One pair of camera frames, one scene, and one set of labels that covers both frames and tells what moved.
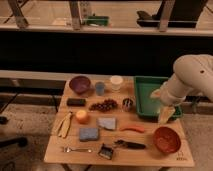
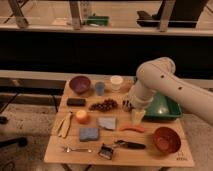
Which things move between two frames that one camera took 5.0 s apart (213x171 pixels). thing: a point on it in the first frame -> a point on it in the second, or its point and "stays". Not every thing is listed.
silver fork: x=69 y=149 stays
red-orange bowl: x=167 y=140 stays
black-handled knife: x=132 y=145 stays
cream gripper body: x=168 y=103 -> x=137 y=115
